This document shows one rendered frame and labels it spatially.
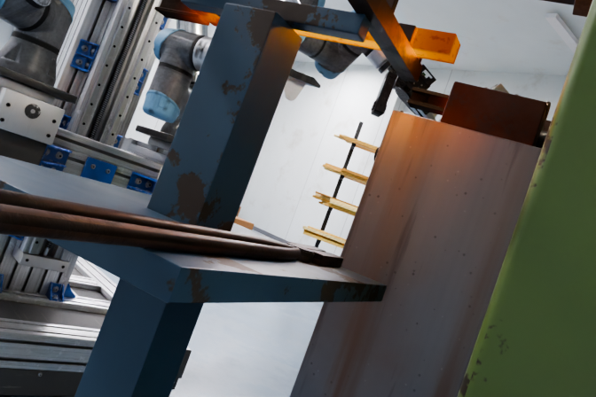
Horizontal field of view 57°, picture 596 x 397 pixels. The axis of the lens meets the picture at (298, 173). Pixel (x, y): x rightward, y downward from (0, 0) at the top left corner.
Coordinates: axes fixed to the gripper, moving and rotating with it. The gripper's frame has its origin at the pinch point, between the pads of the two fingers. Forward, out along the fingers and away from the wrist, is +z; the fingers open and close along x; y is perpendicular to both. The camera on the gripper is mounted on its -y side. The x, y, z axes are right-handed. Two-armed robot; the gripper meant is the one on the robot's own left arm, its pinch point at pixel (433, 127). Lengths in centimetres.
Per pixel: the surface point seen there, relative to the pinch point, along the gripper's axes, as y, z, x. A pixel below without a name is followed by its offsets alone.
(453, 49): -18, -11, -81
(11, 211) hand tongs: -50, -17, -116
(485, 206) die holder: -23, 6, -71
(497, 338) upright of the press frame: -36, 7, -97
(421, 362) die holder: -41, 15, -70
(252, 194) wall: -80, -53, 1040
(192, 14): -35, -37, -64
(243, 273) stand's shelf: -46, -9, -103
